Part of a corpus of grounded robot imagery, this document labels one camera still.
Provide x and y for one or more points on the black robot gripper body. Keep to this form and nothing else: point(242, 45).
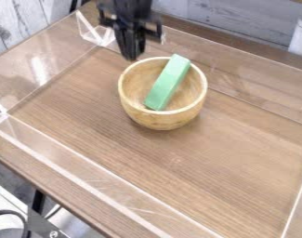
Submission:
point(131, 14)

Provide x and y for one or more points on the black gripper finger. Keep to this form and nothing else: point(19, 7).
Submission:
point(139, 42)
point(124, 40)

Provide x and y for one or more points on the green rectangular block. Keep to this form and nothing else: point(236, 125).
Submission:
point(166, 83)

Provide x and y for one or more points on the light wooden bowl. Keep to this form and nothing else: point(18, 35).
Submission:
point(186, 103)

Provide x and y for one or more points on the white cylinder container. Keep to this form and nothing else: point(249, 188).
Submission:
point(295, 44)

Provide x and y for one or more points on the black metal table leg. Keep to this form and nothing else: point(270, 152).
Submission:
point(38, 202)

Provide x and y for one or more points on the clear acrylic tray wall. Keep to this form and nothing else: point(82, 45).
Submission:
point(220, 178)

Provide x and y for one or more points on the grey metal bracket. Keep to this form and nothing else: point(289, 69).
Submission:
point(42, 226)

